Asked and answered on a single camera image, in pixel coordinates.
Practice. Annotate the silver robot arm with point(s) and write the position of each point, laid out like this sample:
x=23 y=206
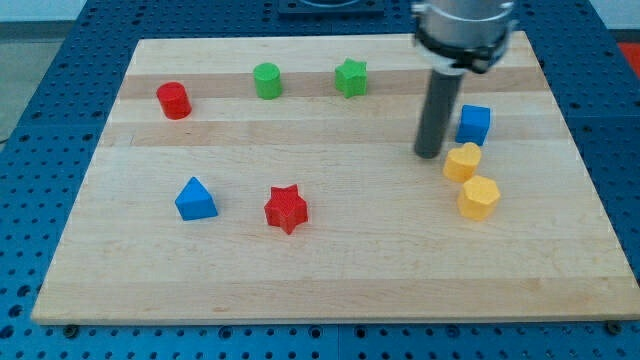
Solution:
x=457 y=36

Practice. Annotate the red star block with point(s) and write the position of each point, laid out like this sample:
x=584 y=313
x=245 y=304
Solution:
x=285 y=208

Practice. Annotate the green star block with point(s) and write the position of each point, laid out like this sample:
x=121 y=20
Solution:
x=351 y=78

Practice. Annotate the yellow hexagon block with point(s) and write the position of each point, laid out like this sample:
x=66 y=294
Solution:
x=478 y=198

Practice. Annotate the wooden board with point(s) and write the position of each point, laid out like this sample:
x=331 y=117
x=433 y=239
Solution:
x=384 y=241

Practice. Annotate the green cylinder block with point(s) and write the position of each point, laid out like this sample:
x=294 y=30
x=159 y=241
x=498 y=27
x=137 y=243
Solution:
x=267 y=81

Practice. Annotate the blue triangle block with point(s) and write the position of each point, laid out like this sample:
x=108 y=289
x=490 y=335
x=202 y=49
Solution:
x=195 y=201

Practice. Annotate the yellow heart block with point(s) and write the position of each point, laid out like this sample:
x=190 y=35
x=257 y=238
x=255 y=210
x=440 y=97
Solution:
x=461 y=162

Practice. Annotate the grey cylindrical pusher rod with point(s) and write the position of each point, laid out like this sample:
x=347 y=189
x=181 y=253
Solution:
x=440 y=99

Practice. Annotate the blue cube block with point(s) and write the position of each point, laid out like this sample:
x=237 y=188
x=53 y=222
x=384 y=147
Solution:
x=474 y=124

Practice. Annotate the red cylinder block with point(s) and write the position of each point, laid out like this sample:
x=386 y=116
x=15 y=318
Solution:
x=174 y=100

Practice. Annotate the dark blue base plate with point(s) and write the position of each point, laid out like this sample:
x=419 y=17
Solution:
x=292 y=8

